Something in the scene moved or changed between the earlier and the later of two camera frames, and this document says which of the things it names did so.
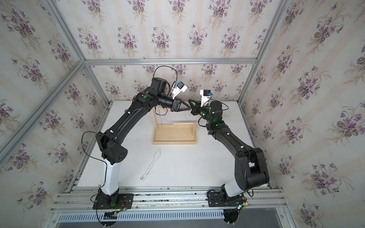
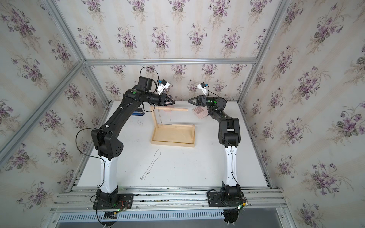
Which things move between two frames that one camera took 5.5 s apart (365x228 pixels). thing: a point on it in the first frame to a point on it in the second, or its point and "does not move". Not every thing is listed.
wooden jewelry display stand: (172, 134) does not move
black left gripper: (175, 106) to (163, 99)
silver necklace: (155, 154) does not move
